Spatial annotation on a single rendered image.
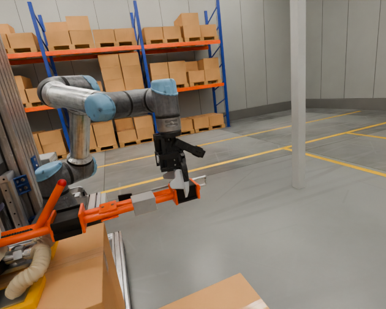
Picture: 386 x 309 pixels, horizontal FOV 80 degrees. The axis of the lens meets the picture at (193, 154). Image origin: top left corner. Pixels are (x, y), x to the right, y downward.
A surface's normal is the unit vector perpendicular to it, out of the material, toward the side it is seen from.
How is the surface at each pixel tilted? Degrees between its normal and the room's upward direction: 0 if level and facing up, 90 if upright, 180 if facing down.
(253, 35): 90
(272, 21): 90
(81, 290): 1
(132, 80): 90
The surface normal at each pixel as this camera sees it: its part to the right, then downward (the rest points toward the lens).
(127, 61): 0.35, 0.21
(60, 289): -0.13, -0.96
